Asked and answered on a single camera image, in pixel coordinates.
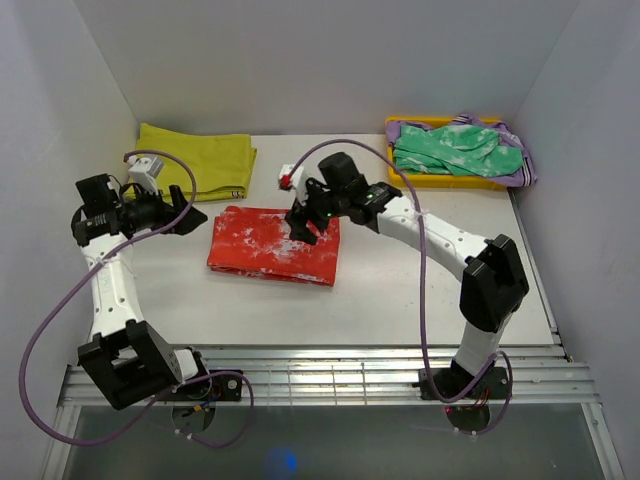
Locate red tie-dye trousers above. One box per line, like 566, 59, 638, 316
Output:
207, 206, 340, 287

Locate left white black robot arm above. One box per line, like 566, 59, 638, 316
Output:
71, 174, 212, 410

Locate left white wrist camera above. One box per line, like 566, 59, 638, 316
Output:
126, 155, 164, 194

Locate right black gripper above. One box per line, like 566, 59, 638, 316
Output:
285, 178, 347, 246

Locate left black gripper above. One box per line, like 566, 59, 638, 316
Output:
120, 182, 207, 236

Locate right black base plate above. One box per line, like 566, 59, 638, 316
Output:
412, 366, 510, 400

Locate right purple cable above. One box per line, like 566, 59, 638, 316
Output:
284, 138, 514, 437

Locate purple striped garment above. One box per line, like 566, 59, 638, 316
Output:
385, 113, 537, 188

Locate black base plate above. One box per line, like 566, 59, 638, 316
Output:
164, 370, 244, 404
412, 366, 510, 400

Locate aluminium rail frame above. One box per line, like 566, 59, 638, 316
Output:
41, 199, 626, 480

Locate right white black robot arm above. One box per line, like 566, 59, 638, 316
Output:
278, 152, 529, 403

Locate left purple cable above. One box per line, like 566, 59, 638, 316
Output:
17, 149, 255, 449

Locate green tie-dye trousers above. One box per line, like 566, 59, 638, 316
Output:
393, 124, 524, 178

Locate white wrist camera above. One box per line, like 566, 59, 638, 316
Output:
278, 164, 308, 204
126, 155, 164, 194

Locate yellow plastic bin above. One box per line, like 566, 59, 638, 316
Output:
385, 115, 507, 191

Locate purple cable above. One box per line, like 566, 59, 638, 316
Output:
17, 149, 255, 449
284, 138, 514, 437

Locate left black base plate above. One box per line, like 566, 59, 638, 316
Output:
164, 370, 244, 404

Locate folded yellow-green trousers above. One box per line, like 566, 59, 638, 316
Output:
136, 123, 257, 202

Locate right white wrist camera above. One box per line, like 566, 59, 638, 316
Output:
278, 164, 308, 204

